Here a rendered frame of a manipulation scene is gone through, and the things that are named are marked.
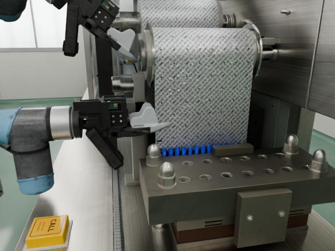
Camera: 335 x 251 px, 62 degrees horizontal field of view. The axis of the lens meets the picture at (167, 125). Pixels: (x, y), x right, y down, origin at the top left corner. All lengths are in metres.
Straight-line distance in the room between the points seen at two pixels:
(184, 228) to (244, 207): 0.12
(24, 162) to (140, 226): 0.28
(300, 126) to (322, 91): 0.36
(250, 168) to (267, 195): 0.09
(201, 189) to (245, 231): 0.12
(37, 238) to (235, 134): 0.49
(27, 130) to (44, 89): 5.80
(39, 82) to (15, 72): 0.47
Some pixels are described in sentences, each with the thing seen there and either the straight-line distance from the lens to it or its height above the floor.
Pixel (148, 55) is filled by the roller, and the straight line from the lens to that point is 0.62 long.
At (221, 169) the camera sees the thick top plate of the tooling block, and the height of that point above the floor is 1.03.
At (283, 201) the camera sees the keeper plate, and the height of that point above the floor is 1.00.
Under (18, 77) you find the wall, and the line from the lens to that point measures 6.50.
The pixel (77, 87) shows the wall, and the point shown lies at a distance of 6.31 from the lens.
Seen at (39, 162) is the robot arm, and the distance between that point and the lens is 0.66.
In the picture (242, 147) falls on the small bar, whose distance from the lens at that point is 0.67.
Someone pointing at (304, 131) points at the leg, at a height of 1.00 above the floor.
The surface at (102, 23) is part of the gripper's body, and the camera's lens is 0.67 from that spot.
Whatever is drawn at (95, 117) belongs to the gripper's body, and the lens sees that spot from 0.63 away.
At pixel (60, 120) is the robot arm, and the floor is 1.13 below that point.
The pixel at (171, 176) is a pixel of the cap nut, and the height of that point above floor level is 1.05.
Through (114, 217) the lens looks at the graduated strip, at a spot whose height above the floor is 0.90.
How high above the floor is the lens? 1.29
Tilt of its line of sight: 18 degrees down
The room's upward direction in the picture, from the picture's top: straight up
